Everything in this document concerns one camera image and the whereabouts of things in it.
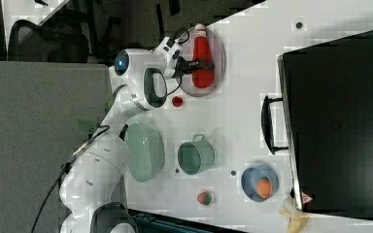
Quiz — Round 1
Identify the green pot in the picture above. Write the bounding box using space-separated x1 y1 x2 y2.
177 134 215 175

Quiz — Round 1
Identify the black toaster oven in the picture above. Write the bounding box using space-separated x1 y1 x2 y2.
277 30 373 220

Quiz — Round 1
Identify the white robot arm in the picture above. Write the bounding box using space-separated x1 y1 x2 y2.
59 37 215 233

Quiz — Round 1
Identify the grey round plate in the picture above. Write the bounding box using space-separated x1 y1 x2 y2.
177 27 225 97

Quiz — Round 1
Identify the blue bowl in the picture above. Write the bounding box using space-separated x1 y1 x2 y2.
241 164 279 202

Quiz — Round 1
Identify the green colander basket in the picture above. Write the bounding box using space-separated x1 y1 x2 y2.
125 123 165 183

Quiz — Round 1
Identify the red plush ketchup bottle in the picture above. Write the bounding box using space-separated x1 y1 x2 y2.
192 23 214 88

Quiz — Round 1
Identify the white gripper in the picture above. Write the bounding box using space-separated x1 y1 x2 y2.
154 37 215 78

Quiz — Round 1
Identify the yellow banana toy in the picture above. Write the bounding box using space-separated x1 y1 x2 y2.
279 197 310 233

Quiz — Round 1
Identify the small red toy tomato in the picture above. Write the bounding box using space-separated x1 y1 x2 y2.
172 96 184 108

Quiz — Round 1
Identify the black office chair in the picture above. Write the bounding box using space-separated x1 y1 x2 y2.
8 19 89 63

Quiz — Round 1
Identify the toy strawberry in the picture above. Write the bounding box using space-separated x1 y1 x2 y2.
197 191 212 206

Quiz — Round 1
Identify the orange ball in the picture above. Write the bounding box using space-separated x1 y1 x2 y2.
256 179 272 199

